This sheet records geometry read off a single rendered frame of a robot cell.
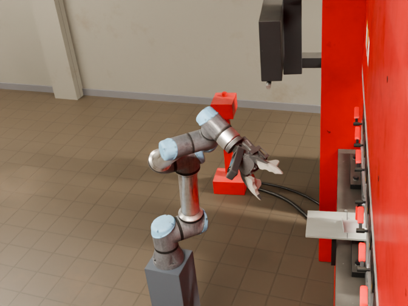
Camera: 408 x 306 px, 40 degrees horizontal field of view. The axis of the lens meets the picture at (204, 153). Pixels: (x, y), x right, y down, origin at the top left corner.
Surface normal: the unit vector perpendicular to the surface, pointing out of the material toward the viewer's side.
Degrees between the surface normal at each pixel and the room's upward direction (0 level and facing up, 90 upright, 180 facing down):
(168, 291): 90
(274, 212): 0
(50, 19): 90
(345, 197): 0
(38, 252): 0
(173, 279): 90
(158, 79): 90
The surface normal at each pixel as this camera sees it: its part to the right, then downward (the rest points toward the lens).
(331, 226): -0.10, -0.85
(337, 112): -0.21, 0.52
